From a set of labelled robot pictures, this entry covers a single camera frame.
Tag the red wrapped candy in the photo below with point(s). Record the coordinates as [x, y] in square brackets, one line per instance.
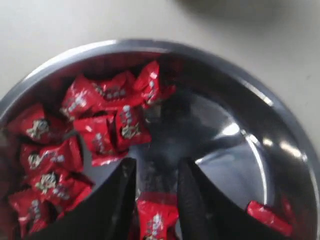
[83, 97]
[149, 86]
[158, 215]
[265, 216]
[38, 125]

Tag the red wrapped candy middle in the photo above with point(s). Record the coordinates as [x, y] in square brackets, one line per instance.
[265, 216]

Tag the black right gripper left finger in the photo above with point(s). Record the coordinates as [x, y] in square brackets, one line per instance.
[105, 215]

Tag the red wrapped candy bottom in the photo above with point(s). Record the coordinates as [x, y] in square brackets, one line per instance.
[158, 215]

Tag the red wrapped candy top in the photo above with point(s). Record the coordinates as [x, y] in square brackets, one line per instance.
[149, 86]

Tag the round stainless steel plate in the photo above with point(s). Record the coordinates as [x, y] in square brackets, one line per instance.
[238, 132]

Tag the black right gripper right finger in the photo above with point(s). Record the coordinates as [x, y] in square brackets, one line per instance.
[206, 213]

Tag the red wrapped candy lower left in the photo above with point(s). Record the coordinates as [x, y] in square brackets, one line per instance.
[38, 125]

